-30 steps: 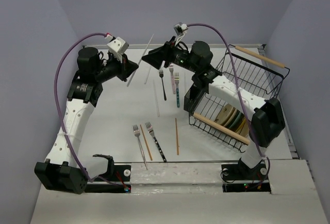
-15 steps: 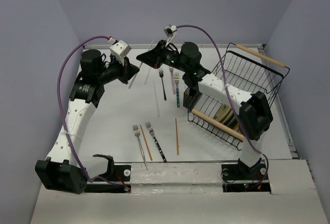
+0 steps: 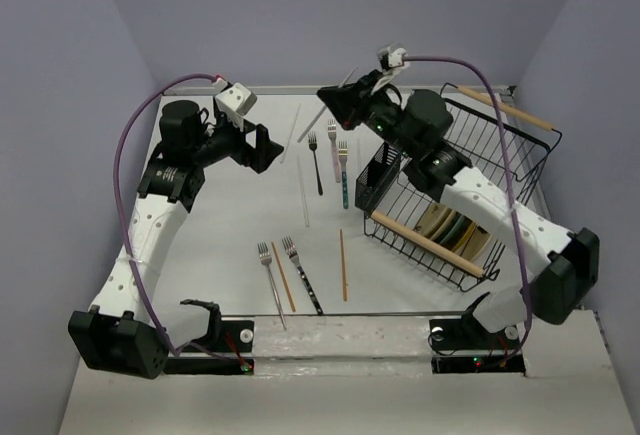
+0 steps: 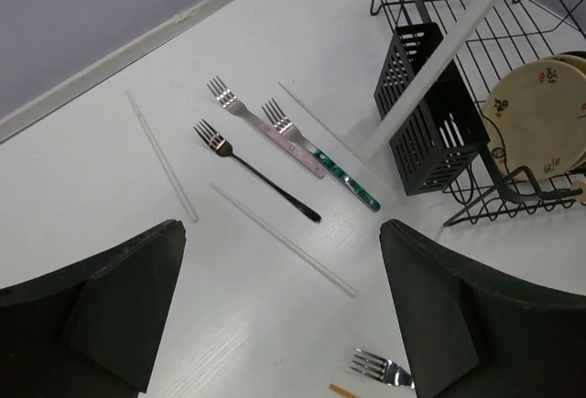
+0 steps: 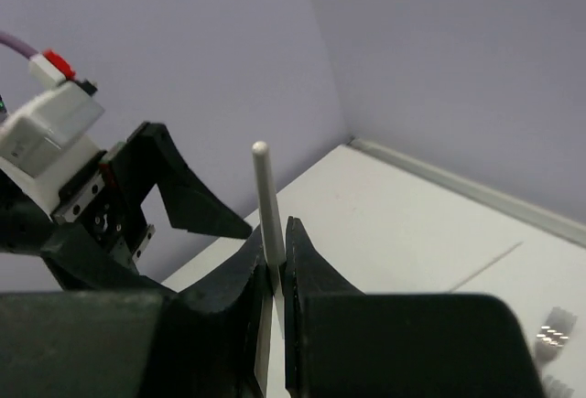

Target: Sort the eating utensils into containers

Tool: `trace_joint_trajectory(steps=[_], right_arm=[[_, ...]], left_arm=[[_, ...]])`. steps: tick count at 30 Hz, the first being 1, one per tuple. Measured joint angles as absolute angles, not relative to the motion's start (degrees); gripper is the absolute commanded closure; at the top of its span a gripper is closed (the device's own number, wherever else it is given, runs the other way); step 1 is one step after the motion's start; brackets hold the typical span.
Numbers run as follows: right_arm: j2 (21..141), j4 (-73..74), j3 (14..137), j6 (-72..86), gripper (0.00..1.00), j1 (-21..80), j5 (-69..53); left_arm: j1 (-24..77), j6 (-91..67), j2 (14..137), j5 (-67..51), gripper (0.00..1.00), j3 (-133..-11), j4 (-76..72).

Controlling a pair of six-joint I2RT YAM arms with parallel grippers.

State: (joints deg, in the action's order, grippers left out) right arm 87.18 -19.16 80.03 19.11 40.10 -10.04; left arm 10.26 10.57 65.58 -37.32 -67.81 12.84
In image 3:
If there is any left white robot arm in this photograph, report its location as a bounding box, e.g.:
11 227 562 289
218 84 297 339
68 100 284 379

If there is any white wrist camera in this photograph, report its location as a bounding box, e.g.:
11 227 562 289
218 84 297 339
371 44 410 94
214 83 257 132

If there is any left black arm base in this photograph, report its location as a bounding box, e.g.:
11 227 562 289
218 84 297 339
163 318 255 376

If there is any pink handled fork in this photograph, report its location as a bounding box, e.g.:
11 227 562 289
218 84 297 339
327 119 341 183

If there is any silver fork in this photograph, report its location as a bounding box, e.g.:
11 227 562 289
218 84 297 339
257 242 287 331

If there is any black wire dish rack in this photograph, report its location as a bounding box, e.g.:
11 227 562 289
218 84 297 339
366 99 569 292

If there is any black metal fork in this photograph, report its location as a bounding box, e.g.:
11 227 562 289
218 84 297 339
307 131 324 196

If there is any black utensil caddy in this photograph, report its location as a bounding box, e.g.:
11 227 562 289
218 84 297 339
355 142 402 215

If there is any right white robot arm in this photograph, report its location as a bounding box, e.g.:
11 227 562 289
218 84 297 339
317 70 600 347

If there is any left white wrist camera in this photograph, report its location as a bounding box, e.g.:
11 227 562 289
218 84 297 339
214 83 257 132

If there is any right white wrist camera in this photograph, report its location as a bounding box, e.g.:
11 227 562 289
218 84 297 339
371 44 410 94

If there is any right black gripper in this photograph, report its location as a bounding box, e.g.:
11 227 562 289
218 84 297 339
318 69 415 159

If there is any wooden chopstick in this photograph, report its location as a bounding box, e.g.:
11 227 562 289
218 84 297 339
339 229 348 302
270 241 297 314

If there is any black dotted handle fork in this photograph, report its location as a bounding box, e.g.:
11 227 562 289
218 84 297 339
282 236 324 316

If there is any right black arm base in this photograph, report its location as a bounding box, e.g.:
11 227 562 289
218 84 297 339
427 318 526 375

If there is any teal handled fork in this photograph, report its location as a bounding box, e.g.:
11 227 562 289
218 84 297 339
338 140 349 209

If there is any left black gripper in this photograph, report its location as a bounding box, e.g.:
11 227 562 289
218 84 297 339
191 109 283 174

